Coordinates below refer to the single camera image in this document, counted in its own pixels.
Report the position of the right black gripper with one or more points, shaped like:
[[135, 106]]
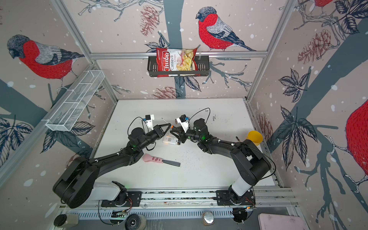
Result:
[[182, 134]]

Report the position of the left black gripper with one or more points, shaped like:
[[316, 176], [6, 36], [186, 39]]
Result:
[[158, 132]]

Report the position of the white remote green buttons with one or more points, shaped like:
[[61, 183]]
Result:
[[171, 140]]

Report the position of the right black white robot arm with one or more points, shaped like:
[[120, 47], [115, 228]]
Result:
[[250, 162]]

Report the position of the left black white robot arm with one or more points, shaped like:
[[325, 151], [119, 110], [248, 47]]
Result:
[[76, 184]]

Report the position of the red cassava chips bag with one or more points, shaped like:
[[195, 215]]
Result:
[[176, 59]]

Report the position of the yellow plastic cup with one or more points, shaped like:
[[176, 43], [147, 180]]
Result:
[[255, 137]]

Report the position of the silver round cap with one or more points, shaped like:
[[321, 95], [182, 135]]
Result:
[[208, 218]]

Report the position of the black round speaker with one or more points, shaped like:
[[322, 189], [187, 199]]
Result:
[[135, 222]]

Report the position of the pink pad corner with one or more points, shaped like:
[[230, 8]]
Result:
[[280, 222]]

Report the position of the black grey cylinder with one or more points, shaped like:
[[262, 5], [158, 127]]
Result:
[[66, 220]]

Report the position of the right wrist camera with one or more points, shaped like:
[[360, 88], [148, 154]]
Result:
[[183, 120]]

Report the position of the pink handled scraper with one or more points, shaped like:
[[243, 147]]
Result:
[[149, 158]]

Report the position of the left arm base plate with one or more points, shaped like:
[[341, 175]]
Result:
[[124, 199]]

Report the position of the black wall basket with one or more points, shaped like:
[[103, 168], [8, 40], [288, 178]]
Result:
[[202, 63]]

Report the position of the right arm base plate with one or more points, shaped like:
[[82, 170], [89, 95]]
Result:
[[222, 197]]

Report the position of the white wire mesh shelf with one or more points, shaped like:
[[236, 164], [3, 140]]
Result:
[[77, 99]]

